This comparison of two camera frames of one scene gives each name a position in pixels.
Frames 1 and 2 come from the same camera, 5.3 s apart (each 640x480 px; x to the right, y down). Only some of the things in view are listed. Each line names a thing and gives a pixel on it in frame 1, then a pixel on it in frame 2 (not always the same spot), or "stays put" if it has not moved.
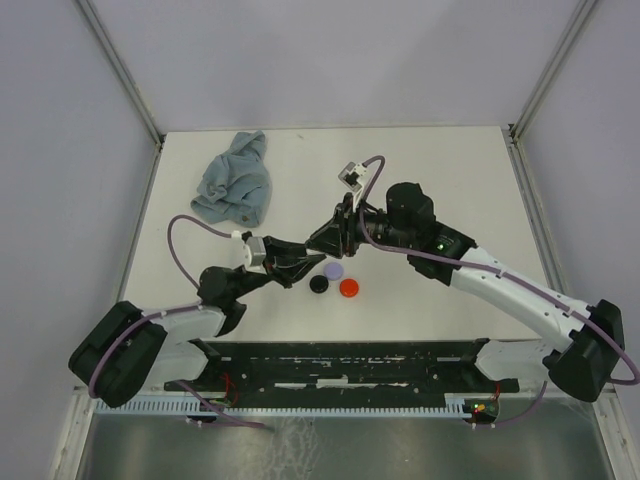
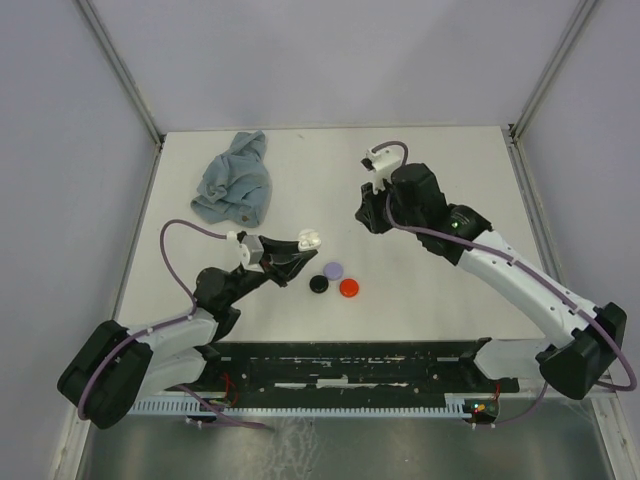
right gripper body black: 352,225 → 377,208
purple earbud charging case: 333,270 stays put
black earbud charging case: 318,284 stays put
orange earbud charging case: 348,288 stays put
